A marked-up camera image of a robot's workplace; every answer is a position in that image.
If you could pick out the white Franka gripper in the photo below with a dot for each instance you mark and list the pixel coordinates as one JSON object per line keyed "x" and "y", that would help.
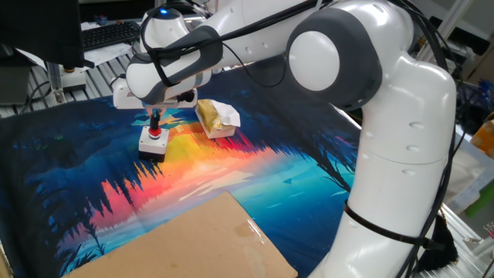
{"x": 121, "y": 96}

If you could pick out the grey box red push button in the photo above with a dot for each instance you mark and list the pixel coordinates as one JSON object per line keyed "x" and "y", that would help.
{"x": 154, "y": 144}

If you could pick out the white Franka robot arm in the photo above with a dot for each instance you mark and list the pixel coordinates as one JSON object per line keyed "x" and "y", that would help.
{"x": 401, "y": 135}

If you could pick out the gold tissue pack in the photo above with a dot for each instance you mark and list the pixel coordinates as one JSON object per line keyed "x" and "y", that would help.
{"x": 210, "y": 116}

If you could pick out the white paper sheets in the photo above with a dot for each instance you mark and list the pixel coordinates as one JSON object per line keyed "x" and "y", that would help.
{"x": 112, "y": 54}

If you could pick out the white emergency stop box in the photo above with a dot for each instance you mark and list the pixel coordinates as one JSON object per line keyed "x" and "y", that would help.
{"x": 73, "y": 79}

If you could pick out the black keyboard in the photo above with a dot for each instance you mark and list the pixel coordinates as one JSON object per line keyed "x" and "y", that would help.
{"x": 110, "y": 34}

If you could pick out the forest sunset printed cloth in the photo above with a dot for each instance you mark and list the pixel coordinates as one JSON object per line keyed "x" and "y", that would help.
{"x": 251, "y": 173}

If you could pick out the brown cardboard sheet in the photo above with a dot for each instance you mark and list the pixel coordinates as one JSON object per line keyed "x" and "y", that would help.
{"x": 193, "y": 243}

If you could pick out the black computer monitor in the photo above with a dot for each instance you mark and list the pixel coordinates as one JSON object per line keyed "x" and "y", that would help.
{"x": 38, "y": 31}

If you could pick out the orange cardboard box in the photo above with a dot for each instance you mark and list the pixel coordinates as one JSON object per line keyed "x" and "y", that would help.
{"x": 484, "y": 139}

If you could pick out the green plastic object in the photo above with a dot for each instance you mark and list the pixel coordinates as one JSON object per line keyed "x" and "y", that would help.
{"x": 482, "y": 201}

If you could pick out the aluminium frame profile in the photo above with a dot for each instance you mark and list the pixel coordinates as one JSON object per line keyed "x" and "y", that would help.
{"x": 447, "y": 23}

